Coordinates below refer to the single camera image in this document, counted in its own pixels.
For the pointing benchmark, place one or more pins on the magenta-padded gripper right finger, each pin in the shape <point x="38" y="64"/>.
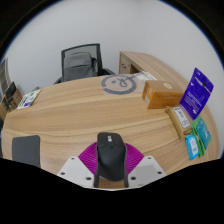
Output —
<point x="146" y="168"/>

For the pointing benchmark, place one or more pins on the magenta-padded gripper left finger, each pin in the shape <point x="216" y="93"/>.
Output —
<point x="75" y="168"/>

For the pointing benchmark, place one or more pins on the black computer mouse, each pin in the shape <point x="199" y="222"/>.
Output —
<point x="111" y="158"/>

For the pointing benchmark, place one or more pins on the dark grey mouse pad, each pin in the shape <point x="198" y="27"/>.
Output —
<point x="26" y="150"/>

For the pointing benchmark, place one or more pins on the blue wipes packet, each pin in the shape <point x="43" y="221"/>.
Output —
<point x="192" y="146"/>

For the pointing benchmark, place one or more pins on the tan packet with white label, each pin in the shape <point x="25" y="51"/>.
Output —
<point x="180" y="121"/>

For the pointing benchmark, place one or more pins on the green wipes packet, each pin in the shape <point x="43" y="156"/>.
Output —
<point x="204" y="133"/>

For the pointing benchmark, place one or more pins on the brown cardboard box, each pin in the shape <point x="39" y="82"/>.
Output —
<point x="163" y="96"/>

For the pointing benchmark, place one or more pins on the white leaflet with green print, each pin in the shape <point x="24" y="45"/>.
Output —
<point x="29" y="98"/>

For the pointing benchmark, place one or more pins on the purple hanging package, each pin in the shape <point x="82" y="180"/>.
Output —
<point x="196" y="95"/>

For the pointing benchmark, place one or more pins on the dark brown printed carton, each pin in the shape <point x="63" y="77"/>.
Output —
<point x="14" y="99"/>

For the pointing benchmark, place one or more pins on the black display box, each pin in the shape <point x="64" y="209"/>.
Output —
<point x="10" y="89"/>

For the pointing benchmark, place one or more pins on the grey backpack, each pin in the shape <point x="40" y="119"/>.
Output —
<point x="78" y="66"/>

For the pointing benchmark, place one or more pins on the wooden side desk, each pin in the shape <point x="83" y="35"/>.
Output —
<point x="153" y="61"/>

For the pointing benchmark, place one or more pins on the black mesh office chair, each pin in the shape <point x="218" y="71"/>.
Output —
<point x="98" y="55"/>

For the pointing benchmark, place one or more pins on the wooden shelf unit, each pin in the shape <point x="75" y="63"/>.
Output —
<point x="3" y="76"/>

